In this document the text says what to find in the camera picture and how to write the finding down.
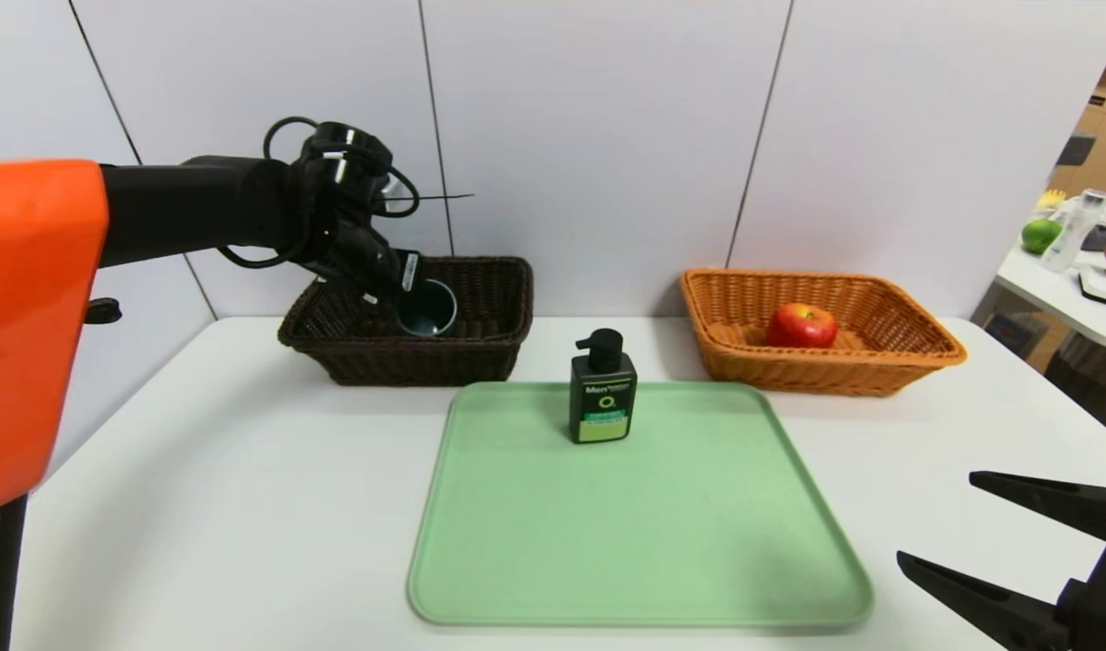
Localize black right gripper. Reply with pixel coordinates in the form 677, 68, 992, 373
896, 470, 1106, 651

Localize red apple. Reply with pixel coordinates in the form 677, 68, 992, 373
766, 303, 839, 350

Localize blue plastic cup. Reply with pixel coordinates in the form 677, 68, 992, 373
395, 278, 458, 338

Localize orange wicker basket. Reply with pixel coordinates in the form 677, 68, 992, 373
679, 268, 969, 399

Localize dark brown wicker basket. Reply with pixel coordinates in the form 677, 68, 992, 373
277, 256, 535, 388

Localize white side table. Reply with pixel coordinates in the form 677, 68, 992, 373
994, 201, 1106, 355

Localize green lime fruit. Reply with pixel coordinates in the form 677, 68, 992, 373
1021, 218, 1063, 256

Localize clear plastic bottle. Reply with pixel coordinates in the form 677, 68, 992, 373
1039, 189, 1106, 274

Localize light green plastic tray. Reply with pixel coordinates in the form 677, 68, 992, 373
408, 381, 875, 627

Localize wooden shelf unit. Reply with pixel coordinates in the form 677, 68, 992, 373
1045, 18, 1106, 202

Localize black pump bottle green label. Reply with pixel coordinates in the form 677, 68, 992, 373
568, 328, 638, 445

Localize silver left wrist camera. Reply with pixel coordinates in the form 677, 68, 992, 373
372, 170, 409, 218

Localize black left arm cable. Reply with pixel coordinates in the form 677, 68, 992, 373
216, 116, 475, 270

